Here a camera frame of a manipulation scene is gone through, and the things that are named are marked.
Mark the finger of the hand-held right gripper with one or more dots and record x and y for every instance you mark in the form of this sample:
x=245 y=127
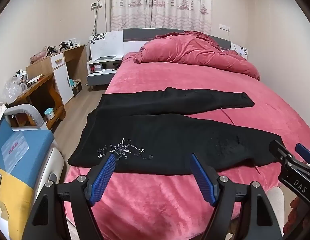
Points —
x=304 y=152
x=279 y=148

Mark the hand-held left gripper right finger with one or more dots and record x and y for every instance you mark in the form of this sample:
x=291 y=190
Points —
x=202 y=180

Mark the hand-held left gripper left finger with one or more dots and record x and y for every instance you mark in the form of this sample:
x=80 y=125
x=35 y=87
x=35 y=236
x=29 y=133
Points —
x=102 y=178

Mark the black pants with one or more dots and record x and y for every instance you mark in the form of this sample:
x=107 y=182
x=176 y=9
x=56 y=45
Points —
x=157 y=135

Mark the person's right hand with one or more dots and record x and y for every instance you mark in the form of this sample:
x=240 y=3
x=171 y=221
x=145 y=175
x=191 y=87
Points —
x=294 y=216

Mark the blue and yellow armchair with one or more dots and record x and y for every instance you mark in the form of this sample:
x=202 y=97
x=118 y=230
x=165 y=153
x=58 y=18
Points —
x=32 y=150

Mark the blue lidded jar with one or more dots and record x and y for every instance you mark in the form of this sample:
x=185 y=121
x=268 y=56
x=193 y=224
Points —
x=49 y=114

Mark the plastic document sleeve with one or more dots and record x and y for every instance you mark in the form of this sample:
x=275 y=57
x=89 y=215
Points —
x=16 y=147

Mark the dark storage box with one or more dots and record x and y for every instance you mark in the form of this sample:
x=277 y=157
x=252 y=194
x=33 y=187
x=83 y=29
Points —
x=77 y=89

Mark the white and grey nightstand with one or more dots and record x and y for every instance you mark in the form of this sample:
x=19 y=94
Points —
x=100 y=76

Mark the low wooden table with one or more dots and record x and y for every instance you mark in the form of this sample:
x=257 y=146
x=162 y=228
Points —
x=44 y=90

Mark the wooden desk with white cabinet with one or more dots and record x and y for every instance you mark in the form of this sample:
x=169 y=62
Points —
x=61 y=80

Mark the bed with pink sheet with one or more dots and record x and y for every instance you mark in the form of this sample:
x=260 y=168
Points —
x=150 y=80

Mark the clear plastic bag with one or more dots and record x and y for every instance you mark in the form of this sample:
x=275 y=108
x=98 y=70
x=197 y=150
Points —
x=12 y=88

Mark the red duvet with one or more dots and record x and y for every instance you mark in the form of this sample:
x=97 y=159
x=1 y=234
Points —
x=192 y=50

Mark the pink bag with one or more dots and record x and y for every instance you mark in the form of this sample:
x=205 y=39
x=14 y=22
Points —
x=38 y=57

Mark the black device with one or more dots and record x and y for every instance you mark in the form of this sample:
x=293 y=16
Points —
x=64 y=46
x=51 y=50

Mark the white desk power strip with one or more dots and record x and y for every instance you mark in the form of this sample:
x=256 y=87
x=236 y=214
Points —
x=73 y=42

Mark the ship print curtain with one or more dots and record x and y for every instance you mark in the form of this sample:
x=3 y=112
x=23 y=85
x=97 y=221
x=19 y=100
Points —
x=160 y=5

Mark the white wall socket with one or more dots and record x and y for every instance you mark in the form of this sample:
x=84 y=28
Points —
x=224 y=26

